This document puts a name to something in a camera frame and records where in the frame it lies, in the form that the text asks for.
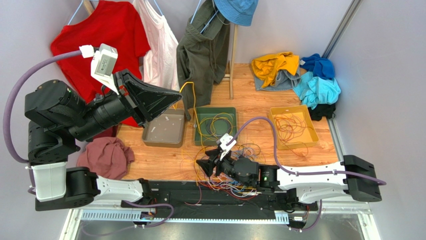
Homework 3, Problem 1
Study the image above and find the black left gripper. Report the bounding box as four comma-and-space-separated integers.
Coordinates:
70, 69, 185, 142

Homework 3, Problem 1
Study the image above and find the orange cable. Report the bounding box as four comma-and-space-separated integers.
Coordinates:
275, 111, 310, 157

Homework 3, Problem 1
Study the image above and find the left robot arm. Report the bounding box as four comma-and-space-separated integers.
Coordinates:
25, 70, 182, 211

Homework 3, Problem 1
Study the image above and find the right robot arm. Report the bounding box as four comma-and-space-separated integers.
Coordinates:
195, 148, 386, 204

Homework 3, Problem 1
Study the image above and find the tan metal tray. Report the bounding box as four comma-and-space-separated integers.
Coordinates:
141, 108, 186, 148

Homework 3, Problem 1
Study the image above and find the green metal tray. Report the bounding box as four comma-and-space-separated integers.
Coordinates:
193, 107, 238, 147

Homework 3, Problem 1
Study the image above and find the white pink hanging garment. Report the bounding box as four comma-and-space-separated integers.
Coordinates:
133, 0, 180, 91

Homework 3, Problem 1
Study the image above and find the dusty pink crumpled cloth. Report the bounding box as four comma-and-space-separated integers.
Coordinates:
76, 137, 135, 180

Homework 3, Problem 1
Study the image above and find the olive green hanging garment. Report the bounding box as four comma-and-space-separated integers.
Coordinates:
176, 0, 230, 120

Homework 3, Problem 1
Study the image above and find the red t-shirt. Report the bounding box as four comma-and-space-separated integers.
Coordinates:
50, 0, 151, 128

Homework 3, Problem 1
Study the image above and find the wooden clothes rack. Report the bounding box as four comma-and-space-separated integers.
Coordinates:
74, 0, 239, 100

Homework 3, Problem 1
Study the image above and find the yellow plastic tray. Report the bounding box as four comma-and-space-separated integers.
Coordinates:
268, 105, 319, 150

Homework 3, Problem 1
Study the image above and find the yellow crumpled cloth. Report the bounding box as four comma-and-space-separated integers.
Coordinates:
251, 52, 300, 89

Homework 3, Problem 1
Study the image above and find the grey crumpled cloth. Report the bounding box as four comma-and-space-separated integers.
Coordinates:
254, 68, 301, 92

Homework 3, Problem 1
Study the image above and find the cyan crumpled cloth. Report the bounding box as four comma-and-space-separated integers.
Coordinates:
293, 71, 341, 109

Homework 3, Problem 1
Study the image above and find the blue bucket hat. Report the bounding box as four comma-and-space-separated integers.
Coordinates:
214, 0, 259, 27

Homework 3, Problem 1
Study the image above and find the black crumpled cloth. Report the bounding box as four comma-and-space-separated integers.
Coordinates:
307, 103, 336, 121

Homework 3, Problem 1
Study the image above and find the dark blue crumpled cloth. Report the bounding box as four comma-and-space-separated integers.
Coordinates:
299, 53, 336, 80

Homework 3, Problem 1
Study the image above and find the aluminium corner profile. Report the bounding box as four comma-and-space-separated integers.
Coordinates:
322, 0, 363, 59

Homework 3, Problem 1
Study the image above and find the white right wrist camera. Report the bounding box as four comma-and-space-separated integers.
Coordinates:
218, 133, 237, 161

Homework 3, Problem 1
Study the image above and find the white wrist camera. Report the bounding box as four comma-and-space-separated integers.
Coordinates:
79, 43, 119, 95
218, 133, 237, 161

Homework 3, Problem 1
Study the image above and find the white cable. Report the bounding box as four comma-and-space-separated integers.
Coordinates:
202, 173, 267, 197

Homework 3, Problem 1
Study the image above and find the grey coiled cable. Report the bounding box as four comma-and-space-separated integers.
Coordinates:
203, 115, 233, 140

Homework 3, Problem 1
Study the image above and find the blue cable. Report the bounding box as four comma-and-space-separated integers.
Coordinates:
212, 146, 264, 197

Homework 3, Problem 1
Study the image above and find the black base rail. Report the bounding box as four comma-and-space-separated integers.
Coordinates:
136, 181, 319, 220

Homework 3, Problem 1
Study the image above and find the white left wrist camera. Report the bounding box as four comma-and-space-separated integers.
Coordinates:
79, 43, 119, 95

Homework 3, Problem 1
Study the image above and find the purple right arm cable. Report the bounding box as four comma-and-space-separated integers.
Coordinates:
226, 116, 388, 233

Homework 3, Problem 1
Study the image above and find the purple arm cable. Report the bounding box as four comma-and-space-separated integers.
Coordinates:
2, 49, 84, 196
226, 116, 388, 233

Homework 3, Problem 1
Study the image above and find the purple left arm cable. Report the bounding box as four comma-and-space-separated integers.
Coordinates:
2, 49, 84, 196

